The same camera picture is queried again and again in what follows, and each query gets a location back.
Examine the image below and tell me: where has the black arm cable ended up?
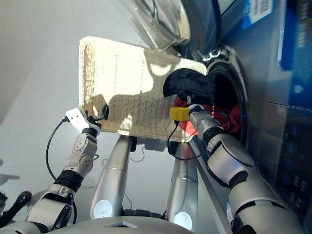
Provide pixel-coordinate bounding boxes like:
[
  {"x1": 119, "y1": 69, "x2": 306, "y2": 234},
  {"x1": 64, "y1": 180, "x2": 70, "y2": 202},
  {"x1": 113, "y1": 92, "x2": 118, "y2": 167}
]
[
  {"x1": 167, "y1": 111, "x2": 232, "y2": 161},
  {"x1": 45, "y1": 116, "x2": 78, "y2": 225}
]

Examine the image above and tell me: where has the metal washer door hinge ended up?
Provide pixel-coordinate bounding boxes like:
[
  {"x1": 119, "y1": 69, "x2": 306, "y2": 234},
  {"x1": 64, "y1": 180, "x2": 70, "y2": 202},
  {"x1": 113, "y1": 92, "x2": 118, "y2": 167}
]
[{"x1": 201, "y1": 48, "x2": 231, "y2": 62}]

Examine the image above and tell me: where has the grey front-load washing machine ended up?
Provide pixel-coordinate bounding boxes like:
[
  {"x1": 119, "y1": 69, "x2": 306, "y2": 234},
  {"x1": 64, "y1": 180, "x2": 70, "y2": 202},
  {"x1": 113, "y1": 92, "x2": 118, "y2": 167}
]
[{"x1": 180, "y1": 0, "x2": 312, "y2": 234}]

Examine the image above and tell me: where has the coral red garment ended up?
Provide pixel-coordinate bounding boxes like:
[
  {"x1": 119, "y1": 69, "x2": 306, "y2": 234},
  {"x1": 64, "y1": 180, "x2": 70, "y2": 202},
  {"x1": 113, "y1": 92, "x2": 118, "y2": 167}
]
[{"x1": 173, "y1": 97, "x2": 241, "y2": 136}]

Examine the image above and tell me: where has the round glass washer door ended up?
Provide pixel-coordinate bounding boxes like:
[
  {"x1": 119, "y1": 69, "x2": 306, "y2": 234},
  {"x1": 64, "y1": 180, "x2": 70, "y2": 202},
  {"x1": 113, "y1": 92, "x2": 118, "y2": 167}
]
[{"x1": 121, "y1": 0, "x2": 221, "y2": 52}]

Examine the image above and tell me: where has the pale woven laundry basket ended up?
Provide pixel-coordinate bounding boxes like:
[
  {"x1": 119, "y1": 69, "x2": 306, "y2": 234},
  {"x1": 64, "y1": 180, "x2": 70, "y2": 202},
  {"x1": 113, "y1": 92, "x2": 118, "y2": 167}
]
[{"x1": 78, "y1": 36, "x2": 208, "y2": 143}]

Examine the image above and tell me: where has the black basket stand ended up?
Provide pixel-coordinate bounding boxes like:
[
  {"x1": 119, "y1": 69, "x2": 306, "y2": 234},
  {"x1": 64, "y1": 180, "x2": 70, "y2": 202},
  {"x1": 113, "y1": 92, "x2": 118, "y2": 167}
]
[{"x1": 130, "y1": 136, "x2": 178, "y2": 156}]

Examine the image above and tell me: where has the black curved bar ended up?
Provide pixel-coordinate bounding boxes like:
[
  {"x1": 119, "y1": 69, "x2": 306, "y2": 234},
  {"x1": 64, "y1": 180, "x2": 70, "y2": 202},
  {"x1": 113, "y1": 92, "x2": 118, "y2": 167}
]
[{"x1": 0, "y1": 191, "x2": 33, "y2": 223}]

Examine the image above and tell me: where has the silver robot leg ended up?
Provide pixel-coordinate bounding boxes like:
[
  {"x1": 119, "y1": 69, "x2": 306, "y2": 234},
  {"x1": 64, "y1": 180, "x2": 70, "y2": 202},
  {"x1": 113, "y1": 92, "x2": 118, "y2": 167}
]
[
  {"x1": 166, "y1": 141, "x2": 199, "y2": 232},
  {"x1": 89, "y1": 135, "x2": 134, "y2": 220}
]

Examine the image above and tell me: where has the black garment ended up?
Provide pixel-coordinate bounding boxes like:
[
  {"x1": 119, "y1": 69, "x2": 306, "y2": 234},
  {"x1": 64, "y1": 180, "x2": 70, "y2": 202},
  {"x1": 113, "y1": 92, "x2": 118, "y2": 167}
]
[{"x1": 162, "y1": 68, "x2": 220, "y2": 105}]

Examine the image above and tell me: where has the blue barcode label sticker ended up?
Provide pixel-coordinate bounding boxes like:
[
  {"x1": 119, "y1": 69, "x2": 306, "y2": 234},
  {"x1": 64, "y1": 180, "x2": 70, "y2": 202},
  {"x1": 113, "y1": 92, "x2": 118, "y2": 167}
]
[{"x1": 242, "y1": 0, "x2": 273, "y2": 30}]

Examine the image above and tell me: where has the grey robot torso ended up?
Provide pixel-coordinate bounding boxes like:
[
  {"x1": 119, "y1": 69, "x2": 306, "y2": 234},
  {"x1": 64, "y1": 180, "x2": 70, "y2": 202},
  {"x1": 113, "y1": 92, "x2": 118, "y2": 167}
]
[{"x1": 48, "y1": 216, "x2": 193, "y2": 234}]

